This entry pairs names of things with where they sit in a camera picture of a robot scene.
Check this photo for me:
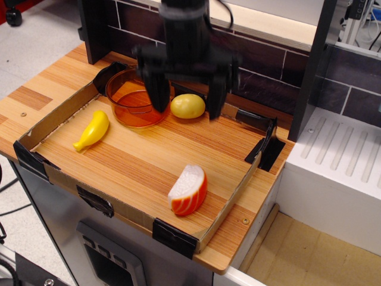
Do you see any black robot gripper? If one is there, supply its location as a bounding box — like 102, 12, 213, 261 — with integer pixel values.
133, 13, 240, 120

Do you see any yellow toy banana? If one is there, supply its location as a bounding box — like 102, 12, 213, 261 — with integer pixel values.
73, 110, 110, 151

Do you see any white orange salmon sushi toy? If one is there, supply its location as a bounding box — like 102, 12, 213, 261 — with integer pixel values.
167, 164, 208, 216

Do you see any black vertical post left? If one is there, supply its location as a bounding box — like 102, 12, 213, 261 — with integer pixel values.
78, 1, 118, 64

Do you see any orange transparent plastic pot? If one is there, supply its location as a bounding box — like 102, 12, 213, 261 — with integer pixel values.
105, 69, 170, 128

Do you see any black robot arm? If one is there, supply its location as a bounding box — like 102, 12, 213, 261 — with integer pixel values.
133, 1, 241, 120

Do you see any dark grey vertical post right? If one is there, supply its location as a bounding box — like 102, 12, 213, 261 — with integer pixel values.
288, 1, 341, 142

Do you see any cardboard fence with black tape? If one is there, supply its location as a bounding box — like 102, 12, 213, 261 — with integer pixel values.
14, 62, 284, 261

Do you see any yellow toy potato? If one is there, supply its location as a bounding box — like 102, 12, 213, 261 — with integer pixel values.
170, 94, 206, 119

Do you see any toy oven front panel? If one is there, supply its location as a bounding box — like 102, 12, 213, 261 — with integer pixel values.
76, 222, 146, 285

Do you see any white toy sink drainboard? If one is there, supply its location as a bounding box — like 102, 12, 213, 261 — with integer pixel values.
276, 108, 380, 254

